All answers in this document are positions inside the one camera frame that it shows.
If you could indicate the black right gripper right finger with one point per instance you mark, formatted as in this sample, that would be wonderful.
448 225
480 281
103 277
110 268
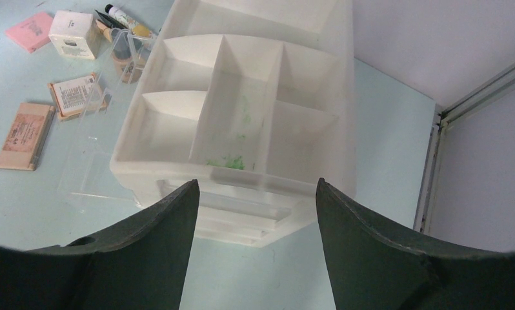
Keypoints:
374 262

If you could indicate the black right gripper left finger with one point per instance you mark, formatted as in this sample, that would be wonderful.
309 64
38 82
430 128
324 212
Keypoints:
138 263

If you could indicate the clear acrylic drawer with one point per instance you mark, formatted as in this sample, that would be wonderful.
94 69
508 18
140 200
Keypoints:
87 178

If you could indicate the white plastic drawer organizer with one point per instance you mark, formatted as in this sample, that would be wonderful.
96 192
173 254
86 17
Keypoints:
253 99

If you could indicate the black makeup pencil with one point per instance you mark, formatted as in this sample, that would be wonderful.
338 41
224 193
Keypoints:
110 21

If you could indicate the white tube black cap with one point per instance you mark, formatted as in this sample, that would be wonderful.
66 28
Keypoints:
128 21

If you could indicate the tan rectangular makeup palette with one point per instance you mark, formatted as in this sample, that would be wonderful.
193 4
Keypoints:
26 137

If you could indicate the square tan makeup compact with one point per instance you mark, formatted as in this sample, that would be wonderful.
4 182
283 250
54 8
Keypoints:
70 96

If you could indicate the pink makeup compact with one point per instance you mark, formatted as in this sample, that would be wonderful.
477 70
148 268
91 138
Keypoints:
32 33

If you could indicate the foundation bottle black cap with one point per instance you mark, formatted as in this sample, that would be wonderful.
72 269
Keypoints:
129 55

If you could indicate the white cosmetic box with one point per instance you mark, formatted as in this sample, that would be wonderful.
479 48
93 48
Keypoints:
75 34

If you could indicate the aluminium frame rail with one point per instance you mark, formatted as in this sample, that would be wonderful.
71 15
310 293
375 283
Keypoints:
446 123

